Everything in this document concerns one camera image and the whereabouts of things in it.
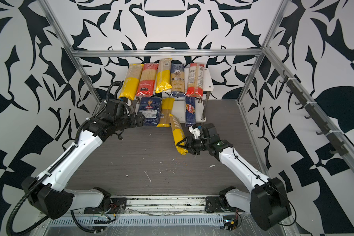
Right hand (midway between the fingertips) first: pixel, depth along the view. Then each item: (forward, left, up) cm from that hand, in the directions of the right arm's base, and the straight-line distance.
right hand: (178, 144), depth 76 cm
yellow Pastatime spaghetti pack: (+7, 0, 0) cm, 7 cm away
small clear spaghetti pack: (+37, +8, -9) cm, 39 cm away
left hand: (+12, +22, +9) cm, 27 cm away
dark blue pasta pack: (+28, -8, -8) cm, 30 cm away
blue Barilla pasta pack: (+28, +18, -3) cm, 33 cm away
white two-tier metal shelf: (+38, -1, -10) cm, 39 cm away
